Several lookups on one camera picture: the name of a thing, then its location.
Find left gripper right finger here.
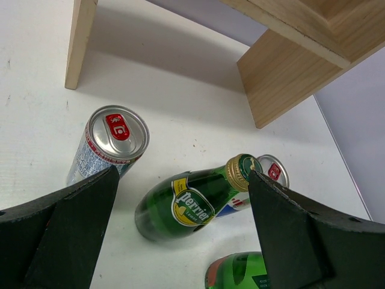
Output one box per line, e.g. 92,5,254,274
248,171,384,288

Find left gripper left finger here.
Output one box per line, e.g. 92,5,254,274
1,166,120,288

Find wooden three-tier shelf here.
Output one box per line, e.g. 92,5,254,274
64,0,385,129

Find green Perrier bottle red label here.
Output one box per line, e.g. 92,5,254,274
205,252,271,289

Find silver can centre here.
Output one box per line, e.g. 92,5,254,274
216,154,289,218

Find silver blue can left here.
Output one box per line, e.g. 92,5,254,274
66,105,150,186

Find green Perrier bottle yellow label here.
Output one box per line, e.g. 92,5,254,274
135,154,262,241

